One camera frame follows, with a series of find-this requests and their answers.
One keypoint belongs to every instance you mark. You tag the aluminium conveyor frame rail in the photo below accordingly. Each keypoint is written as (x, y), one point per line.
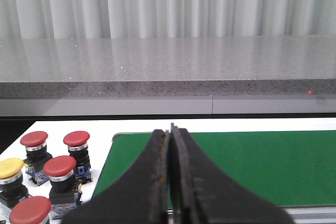
(309, 214)

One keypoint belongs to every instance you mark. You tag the white pleated curtain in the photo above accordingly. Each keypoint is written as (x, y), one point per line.
(26, 19)

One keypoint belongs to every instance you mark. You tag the green conveyor belt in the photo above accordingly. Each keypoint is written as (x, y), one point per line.
(249, 166)

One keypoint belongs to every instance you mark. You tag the grey stone counter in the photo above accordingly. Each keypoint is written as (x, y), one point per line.
(210, 75)

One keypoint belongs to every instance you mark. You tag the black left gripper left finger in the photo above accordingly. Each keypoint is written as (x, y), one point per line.
(138, 196)

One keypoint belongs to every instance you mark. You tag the red mushroom push button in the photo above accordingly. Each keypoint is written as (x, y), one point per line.
(36, 156)
(65, 193)
(77, 143)
(31, 210)

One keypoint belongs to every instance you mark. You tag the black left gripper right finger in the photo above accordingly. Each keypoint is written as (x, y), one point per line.
(202, 193)

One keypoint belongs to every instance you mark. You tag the yellow mushroom push button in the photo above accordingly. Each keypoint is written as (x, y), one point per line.
(12, 188)

